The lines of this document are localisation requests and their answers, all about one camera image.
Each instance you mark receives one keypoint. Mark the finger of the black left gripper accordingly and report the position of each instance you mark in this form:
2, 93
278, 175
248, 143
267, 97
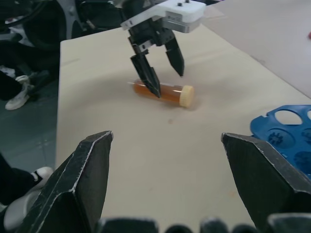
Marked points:
145, 72
176, 58

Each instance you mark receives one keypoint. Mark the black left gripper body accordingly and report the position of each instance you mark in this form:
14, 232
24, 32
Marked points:
150, 35

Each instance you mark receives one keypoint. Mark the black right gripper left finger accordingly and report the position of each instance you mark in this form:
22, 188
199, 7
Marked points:
73, 184

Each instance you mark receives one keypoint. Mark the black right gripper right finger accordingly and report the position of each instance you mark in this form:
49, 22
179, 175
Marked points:
262, 179

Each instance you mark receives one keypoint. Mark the orange liquid test tube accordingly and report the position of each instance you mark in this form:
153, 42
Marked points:
170, 93

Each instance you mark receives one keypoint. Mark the blue test tube rack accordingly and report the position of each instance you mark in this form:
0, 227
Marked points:
263, 126

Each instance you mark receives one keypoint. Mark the black trouser leg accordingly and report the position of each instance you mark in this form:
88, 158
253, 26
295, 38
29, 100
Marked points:
14, 179
7, 85

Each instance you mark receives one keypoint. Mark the white sneaker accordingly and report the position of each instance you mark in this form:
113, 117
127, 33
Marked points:
18, 97
17, 208

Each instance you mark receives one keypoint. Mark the black chair base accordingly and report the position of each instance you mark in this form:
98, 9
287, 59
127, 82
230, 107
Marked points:
39, 80

